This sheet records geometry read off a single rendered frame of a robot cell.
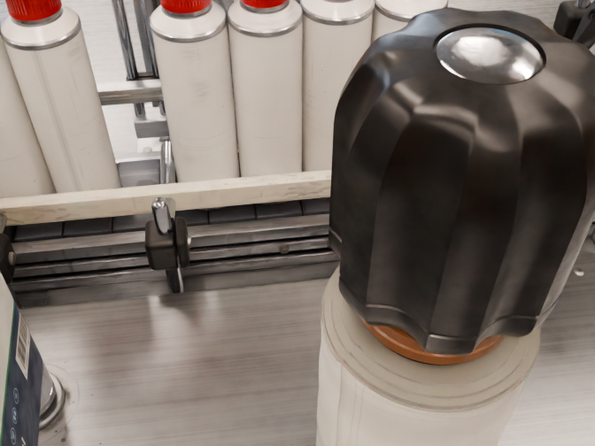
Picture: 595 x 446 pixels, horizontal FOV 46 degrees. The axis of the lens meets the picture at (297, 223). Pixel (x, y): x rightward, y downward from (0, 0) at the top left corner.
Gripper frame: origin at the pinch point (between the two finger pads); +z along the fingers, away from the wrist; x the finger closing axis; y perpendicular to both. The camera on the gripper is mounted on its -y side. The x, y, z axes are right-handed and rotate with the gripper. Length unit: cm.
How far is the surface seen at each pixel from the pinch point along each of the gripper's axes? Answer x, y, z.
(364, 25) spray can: -20.4, 2.0, 0.5
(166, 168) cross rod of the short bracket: -27.5, 1.3, 18.6
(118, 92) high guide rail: -32.6, -2.6, 15.9
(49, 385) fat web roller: -33.3, 19.6, 23.0
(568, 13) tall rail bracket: 0.9, -8.3, -4.3
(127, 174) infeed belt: -29.2, -1.9, 23.2
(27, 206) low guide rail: -36.5, 4.6, 23.5
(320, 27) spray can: -23.1, 2.1, 2.0
